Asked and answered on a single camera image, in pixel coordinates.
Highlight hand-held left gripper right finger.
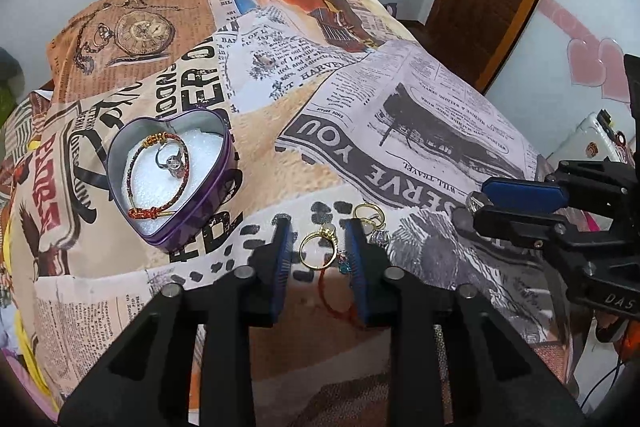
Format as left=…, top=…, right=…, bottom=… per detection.
left=343, top=218, right=587, bottom=427

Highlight white phone case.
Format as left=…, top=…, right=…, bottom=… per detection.
left=579, top=111, right=623, bottom=162

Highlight red cord bracelet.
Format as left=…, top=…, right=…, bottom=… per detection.
left=317, top=266, right=362, bottom=325

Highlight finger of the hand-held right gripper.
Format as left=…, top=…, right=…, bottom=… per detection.
left=481, top=177, right=571, bottom=210
left=452, top=194, right=568, bottom=254

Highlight black cable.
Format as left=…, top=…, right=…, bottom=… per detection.
left=580, top=347, right=640, bottom=410

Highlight purple heart-shaped tin box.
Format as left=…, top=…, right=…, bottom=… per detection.
left=105, top=109, right=245, bottom=249

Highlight newspaper print cloth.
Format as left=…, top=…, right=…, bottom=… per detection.
left=0, top=0, right=576, bottom=427

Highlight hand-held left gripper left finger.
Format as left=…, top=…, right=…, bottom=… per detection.
left=57, top=214, right=294, bottom=427

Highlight silver ring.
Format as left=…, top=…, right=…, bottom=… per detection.
left=154, top=143, right=184, bottom=176

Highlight gold ring with pale stone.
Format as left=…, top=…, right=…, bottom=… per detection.
left=298, top=224, right=342, bottom=269

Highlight pink heart wall sticker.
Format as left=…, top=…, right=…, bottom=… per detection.
left=566, top=38, right=632, bottom=104

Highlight red braided bracelet gold beads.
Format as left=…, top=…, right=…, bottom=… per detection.
left=126, top=133, right=190, bottom=222

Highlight thin gold ring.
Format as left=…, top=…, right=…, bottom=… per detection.
left=353, top=203, right=385, bottom=228

